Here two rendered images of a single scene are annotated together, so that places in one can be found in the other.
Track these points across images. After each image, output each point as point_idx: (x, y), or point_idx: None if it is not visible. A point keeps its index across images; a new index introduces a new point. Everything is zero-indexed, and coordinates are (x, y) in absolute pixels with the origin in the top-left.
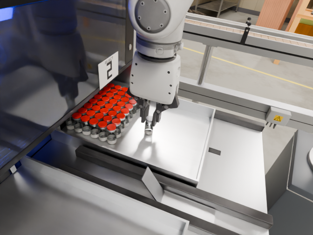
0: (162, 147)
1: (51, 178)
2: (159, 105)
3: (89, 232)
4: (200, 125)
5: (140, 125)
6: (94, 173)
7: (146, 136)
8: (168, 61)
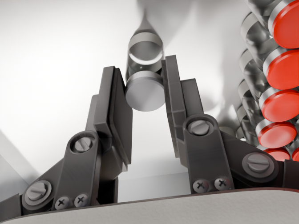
0: (43, 10)
1: None
2: (66, 191)
3: None
4: (30, 160)
5: (195, 61)
6: None
7: (138, 22)
8: None
